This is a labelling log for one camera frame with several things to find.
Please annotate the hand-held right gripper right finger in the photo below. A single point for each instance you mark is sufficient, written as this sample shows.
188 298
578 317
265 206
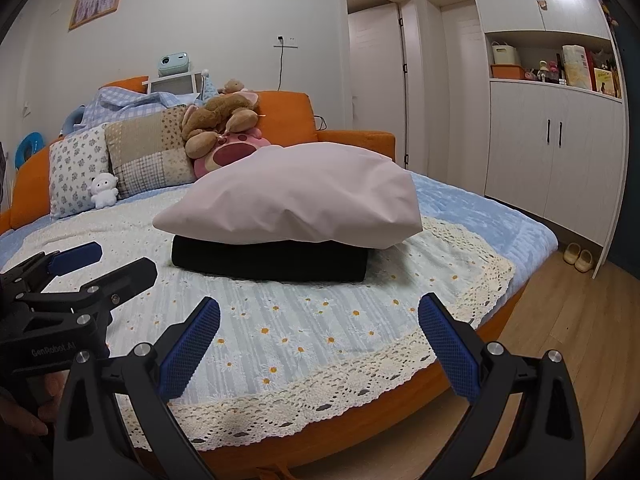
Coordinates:
447 350

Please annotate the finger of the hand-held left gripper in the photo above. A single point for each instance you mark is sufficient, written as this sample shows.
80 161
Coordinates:
125 275
75 255

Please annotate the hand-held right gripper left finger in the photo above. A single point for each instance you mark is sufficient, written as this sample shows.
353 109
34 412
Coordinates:
192 350

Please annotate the pink hooded jacket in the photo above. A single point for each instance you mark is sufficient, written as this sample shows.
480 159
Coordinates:
300 195

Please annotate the person's left hand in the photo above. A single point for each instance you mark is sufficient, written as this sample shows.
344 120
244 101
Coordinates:
30 420

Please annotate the small white bear plush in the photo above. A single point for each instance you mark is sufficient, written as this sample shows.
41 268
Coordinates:
103 192

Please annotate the floral white pillow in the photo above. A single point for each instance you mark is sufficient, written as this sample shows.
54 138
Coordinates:
75 165

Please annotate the daisy print lace blanket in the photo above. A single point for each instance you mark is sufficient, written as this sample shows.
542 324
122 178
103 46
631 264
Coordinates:
300 320

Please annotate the black folded garment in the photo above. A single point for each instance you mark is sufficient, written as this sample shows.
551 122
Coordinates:
270 260

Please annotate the beige patchwork pillow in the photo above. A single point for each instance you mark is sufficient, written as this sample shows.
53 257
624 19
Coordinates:
145 155

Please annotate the grey blue neck pillow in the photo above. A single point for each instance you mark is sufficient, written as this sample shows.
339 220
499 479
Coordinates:
72 117

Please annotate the beige slipper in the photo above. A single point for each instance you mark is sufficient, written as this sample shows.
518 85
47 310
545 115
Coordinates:
584 261
572 254

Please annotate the blue checked duvet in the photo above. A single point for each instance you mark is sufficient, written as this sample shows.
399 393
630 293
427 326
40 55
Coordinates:
125 105

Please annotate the pink bear plush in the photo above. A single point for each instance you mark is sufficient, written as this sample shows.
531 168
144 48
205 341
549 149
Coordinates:
230 152

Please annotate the orange cushion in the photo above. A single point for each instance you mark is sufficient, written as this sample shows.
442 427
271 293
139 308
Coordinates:
125 84

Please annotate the brown teddy bear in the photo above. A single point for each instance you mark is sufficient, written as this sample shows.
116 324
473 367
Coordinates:
215 110

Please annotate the white bedside stand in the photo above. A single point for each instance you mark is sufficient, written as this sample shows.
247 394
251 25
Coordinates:
170 84

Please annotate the blue party hat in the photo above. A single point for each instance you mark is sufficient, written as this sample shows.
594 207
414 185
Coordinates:
209 91

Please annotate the white wardrobe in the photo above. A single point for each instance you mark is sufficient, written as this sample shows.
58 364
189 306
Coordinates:
550 170

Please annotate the teal projector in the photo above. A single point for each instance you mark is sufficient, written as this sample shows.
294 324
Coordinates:
172 64

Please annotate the small brown bear plush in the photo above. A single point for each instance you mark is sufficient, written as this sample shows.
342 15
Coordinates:
231 86

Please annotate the white room door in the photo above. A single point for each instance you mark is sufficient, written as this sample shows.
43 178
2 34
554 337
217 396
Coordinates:
375 70
462 85

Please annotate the orange storage box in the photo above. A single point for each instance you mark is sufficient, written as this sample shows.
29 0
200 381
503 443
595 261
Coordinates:
507 72

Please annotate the white storage basket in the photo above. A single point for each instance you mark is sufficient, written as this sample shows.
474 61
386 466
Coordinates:
502 54

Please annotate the row of books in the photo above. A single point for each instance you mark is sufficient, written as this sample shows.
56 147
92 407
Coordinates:
606 82

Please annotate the white yellow paper pack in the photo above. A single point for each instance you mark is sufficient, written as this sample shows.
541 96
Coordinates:
575 65

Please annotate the orange bed frame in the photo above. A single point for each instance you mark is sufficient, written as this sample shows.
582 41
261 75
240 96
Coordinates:
285 110

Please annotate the white wall socket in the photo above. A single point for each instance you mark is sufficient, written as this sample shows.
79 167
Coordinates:
286 42

